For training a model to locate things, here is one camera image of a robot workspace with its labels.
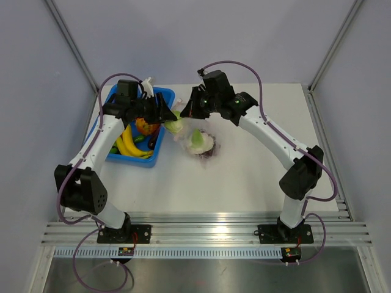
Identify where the right aluminium frame post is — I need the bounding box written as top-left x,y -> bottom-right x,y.
308,0 -> 366,94

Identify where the blue plastic bin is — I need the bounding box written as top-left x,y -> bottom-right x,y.
84,84 -> 177,169

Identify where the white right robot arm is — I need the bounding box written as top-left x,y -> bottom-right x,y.
180,70 -> 323,242

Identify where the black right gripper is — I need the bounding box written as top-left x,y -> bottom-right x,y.
181,87 -> 221,120

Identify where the round green cabbage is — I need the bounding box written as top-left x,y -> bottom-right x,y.
164,110 -> 186,134

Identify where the aluminium front rail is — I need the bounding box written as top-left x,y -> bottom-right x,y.
41,211 -> 373,247

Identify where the small circuit board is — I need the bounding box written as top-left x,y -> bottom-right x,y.
118,247 -> 134,256
281,247 -> 302,263

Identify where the purple eggplant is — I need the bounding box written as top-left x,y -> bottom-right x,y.
147,128 -> 161,150

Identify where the left aluminium frame post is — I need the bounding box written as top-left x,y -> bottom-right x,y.
43,0 -> 99,95

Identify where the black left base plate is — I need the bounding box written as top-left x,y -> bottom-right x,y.
97,224 -> 152,244

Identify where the white green napa cabbage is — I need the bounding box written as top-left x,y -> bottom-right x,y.
186,129 -> 214,154

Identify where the yellow banana bunch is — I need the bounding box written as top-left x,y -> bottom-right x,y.
115,125 -> 153,159

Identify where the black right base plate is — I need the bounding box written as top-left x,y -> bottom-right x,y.
254,224 -> 314,244

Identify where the right small circuit board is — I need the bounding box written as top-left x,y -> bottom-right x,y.
281,247 -> 302,263

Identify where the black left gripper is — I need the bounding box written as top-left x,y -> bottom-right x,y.
131,92 -> 177,125

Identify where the purple grape bunch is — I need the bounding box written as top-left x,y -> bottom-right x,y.
193,131 -> 220,159

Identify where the slotted cable duct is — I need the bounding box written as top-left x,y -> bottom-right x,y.
54,247 -> 282,259

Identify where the left small circuit board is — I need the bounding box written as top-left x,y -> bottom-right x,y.
118,247 -> 134,256

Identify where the dark green chili pepper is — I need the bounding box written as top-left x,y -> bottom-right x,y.
133,135 -> 145,143

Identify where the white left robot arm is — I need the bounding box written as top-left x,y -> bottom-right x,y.
54,74 -> 177,243

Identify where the aluminium frame post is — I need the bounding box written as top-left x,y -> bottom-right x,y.
43,0 -> 99,95
308,0 -> 366,94

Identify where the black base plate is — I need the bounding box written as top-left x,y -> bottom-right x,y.
97,224 -> 152,244
254,224 -> 314,244

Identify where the clear zip top bag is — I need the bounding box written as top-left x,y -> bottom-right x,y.
164,98 -> 221,169

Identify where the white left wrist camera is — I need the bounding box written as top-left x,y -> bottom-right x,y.
141,77 -> 154,99

